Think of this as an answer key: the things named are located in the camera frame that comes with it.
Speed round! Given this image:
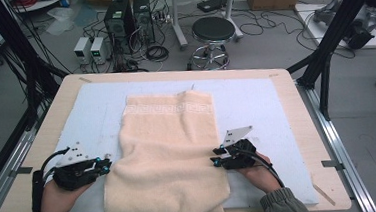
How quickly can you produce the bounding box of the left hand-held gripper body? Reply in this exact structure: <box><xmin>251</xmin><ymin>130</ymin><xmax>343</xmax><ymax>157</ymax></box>
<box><xmin>50</xmin><ymin>141</ymin><xmax>99</xmax><ymax>193</ymax></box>

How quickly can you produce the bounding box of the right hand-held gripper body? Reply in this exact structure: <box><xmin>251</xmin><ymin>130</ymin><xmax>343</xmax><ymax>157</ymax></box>
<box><xmin>220</xmin><ymin>124</ymin><xmax>258</xmax><ymax>171</ymax></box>

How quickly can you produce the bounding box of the beige towel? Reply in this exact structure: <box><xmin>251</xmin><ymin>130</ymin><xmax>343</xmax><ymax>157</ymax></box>
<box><xmin>96</xmin><ymin>88</ymin><xmax>232</xmax><ymax>212</ymax></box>

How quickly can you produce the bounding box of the person's right hand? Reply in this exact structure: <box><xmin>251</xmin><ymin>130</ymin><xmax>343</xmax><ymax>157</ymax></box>
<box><xmin>235</xmin><ymin>151</ymin><xmax>283</xmax><ymax>196</ymax></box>

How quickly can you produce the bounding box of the person's left hand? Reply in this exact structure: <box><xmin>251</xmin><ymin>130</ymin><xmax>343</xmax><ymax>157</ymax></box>
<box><xmin>39</xmin><ymin>177</ymin><xmax>94</xmax><ymax>212</ymax></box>

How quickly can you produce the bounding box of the white foam mat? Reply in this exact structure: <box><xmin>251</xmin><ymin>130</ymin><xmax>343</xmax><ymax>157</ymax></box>
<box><xmin>37</xmin><ymin>66</ymin><xmax>320</xmax><ymax>212</ymax></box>

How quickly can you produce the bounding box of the thin wooden stick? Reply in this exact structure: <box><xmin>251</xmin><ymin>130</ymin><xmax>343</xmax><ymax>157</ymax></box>
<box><xmin>311</xmin><ymin>181</ymin><xmax>336</xmax><ymax>209</ymax></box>

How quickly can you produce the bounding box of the white power supply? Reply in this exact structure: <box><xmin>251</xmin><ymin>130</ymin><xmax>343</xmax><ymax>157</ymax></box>
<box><xmin>72</xmin><ymin>36</ymin><xmax>93</xmax><ymax>66</ymax></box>
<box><xmin>89</xmin><ymin>35</ymin><xmax>111</xmax><ymax>66</ymax></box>

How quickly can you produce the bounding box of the black round stool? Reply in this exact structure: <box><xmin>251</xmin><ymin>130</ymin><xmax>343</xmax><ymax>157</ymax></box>
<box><xmin>188</xmin><ymin>15</ymin><xmax>240</xmax><ymax>73</ymax></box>

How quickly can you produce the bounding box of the white stand leg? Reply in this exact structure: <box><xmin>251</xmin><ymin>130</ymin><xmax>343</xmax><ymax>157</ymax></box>
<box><xmin>222</xmin><ymin>0</ymin><xmax>245</xmax><ymax>43</ymax></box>
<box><xmin>168</xmin><ymin>0</ymin><xmax>190</xmax><ymax>51</ymax></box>

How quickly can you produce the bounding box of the large black computer tower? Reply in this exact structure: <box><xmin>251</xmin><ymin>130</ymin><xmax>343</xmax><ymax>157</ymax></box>
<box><xmin>102</xmin><ymin>0</ymin><xmax>138</xmax><ymax>56</ymax></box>

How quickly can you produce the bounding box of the flat black device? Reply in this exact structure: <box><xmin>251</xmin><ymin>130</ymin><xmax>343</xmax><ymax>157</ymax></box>
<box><xmin>197</xmin><ymin>0</ymin><xmax>228</xmax><ymax>14</ymax></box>

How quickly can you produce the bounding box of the clear plastic bag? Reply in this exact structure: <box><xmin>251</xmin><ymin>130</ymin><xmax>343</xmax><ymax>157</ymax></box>
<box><xmin>43</xmin><ymin>5</ymin><xmax>82</xmax><ymax>37</ymax></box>

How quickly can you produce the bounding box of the slim black computer tower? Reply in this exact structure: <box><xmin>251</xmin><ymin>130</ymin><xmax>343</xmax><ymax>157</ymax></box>
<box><xmin>131</xmin><ymin>0</ymin><xmax>157</xmax><ymax>46</ymax></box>

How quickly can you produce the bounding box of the white floor board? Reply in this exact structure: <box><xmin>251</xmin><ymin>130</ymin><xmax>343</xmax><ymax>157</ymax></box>
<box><xmin>293</xmin><ymin>0</ymin><xmax>376</xmax><ymax>55</ymax></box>

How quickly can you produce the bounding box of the round white table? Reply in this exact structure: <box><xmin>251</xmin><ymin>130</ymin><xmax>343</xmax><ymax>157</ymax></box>
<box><xmin>11</xmin><ymin>0</ymin><xmax>70</xmax><ymax>14</ymax></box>

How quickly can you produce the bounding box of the grey machine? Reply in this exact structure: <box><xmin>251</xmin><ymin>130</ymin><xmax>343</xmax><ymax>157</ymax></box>
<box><xmin>312</xmin><ymin>0</ymin><xmax>376</xmax><ymax>53</ymax></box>

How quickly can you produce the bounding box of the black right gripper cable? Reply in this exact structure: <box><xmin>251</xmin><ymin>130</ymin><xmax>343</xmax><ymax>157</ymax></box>
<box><xmin>242</xmin><ymin>145</ymin><xmax>286</xmax><ymax>191</ymax></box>

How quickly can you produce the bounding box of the grey metal bracket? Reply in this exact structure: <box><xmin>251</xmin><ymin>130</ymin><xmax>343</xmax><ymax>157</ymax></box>
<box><xmin>8</xmin><ymin>166</ymin><xmax>34</xmax><ymax>178</ymax></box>
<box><xmin>321</xmin><ymin>158</ymin><xmax>346</xmax><ymax>172</ymax></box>

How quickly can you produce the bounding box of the aluminium rail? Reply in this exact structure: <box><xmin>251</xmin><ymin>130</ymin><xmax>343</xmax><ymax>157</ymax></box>
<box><xmin>295</xmin><ymin>74</ymin><xmax>376</xmax><ymax>212</ymax></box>
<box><xmin>0</xmin><ymin>109</ymin><xmax>56</xmax><ymax>212</ymax></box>

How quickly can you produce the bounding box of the coiled black cable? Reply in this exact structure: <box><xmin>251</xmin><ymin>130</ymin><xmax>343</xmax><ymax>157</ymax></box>
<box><xmin>145</xmin><ymin>44</ymin><xmax>171</xmax><ymax>63</ymax></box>

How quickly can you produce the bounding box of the black frame post with cables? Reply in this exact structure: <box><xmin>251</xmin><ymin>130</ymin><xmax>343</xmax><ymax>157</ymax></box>
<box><xmin>0</xmin><ymin>0</ymin><xmax>73</xmax><ymax>133</ymax></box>

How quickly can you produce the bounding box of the black metal frame post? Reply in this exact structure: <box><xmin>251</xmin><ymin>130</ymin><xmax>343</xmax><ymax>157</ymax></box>
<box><xmin>282</xmin><ymin>0</ymin><xmax>376</xmax><ymax>124</ymax></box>

